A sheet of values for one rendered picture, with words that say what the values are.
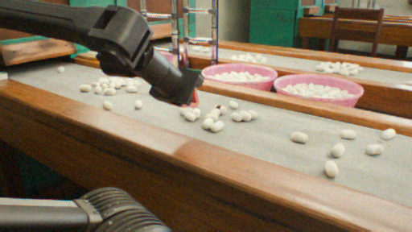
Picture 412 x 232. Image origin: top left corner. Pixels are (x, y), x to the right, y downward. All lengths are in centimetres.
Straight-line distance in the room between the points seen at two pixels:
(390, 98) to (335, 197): 69
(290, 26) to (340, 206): 319
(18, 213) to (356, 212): 42
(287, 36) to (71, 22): 318
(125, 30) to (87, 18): 8
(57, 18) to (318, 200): 50
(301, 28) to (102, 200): 330
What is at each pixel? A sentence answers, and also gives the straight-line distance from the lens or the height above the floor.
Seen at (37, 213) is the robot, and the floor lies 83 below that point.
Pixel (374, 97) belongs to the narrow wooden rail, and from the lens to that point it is 118.
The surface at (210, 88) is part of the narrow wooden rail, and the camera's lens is 103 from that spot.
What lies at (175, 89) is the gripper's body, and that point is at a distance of 62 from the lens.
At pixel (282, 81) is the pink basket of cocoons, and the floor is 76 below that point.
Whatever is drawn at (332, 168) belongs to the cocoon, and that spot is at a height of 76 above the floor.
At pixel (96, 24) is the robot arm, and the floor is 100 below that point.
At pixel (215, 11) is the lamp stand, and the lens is 134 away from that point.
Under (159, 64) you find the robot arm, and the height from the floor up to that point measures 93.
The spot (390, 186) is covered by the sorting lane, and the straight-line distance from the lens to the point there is 64.
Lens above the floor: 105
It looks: 21 degrees down
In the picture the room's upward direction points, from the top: straight up
